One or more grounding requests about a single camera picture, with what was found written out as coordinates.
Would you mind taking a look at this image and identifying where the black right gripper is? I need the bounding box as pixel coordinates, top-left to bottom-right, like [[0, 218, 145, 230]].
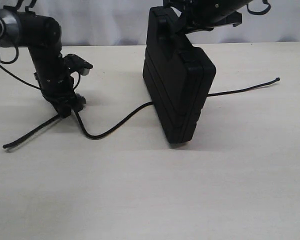
[[163, 0, 242, 34]]

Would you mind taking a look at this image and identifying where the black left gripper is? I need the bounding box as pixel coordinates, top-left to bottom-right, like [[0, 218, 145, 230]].
[[32, 53, 86, 118]]

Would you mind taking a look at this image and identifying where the black cord with loop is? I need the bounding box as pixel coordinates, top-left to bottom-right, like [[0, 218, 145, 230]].
[[2, 77, 281, 150]]

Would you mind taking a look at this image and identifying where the black plastic carrying case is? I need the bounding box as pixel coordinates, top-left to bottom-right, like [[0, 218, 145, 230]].
[[142, 6, 216, 144]]

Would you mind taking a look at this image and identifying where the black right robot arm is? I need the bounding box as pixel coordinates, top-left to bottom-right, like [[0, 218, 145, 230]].
[[163, 0, 250, 34]]

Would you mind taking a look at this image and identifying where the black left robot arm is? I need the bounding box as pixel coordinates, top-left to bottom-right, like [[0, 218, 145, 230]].
[[0, 0, 93, 118]]

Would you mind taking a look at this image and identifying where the white curtain backdrop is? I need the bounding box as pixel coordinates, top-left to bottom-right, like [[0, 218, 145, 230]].
[[0, 0, 300, 47]]

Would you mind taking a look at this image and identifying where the black wrist camera mount plate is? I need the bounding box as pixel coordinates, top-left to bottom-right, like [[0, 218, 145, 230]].
[[63, 54, 93, 76]]

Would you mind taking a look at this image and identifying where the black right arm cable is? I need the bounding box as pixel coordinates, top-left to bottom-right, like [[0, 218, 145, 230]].
[[246, 0, 271, 16]]

